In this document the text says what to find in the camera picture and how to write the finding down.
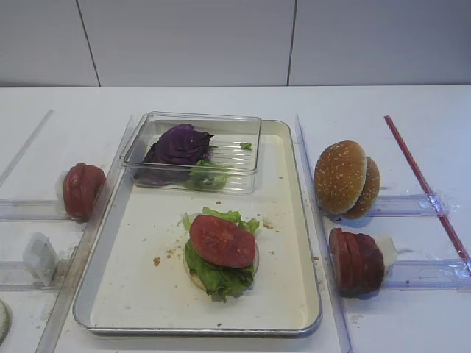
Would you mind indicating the green lettuce in container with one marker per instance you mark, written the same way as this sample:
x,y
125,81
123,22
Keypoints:
x,y
206,175

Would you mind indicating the small lettuce scrap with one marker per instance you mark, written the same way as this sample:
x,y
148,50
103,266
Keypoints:
x,y
245,146

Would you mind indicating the green lettuce on bun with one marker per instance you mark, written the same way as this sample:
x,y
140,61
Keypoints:
x,y
235,217

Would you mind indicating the meat patty slice stack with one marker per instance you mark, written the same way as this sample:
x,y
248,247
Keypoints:
x,y
359,263

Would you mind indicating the tomato slice stack left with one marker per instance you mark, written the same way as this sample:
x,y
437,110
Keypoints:
x,y
81,186

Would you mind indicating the metal baking tray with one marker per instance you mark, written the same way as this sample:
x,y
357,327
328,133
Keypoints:
x,y
136,282

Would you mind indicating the clear plastic container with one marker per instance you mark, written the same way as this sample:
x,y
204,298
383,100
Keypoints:
x,y
228,132

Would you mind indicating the purple cabbage leaf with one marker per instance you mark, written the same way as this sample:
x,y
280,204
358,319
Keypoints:
x,y
180,145

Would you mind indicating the front sesame bun top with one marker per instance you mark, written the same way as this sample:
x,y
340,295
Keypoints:
x,y
339,176

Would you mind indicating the sesame bun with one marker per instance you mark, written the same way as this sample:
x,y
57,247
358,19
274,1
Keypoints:
x,y
369,193
339,176

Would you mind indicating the bottom bun half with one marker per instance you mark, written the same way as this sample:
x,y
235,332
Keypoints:
x,y
218,280

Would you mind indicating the rear sesame bun top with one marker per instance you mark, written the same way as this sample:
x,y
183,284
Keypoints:
x,y
369,193

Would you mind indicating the red straw stick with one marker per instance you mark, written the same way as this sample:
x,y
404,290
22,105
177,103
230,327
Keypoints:
x,y
451,233

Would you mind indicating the white pusher block right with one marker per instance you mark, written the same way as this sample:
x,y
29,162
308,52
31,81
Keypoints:
x,y
388,251

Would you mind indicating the white pusher block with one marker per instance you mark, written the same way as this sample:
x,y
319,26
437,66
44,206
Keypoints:
x,y
40,258
388,251

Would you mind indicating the white pusher behind tomatoes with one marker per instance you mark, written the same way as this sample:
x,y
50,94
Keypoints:
x,y
58,187

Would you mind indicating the white pusher block left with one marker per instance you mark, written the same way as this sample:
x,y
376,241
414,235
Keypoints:
x,y
40,258

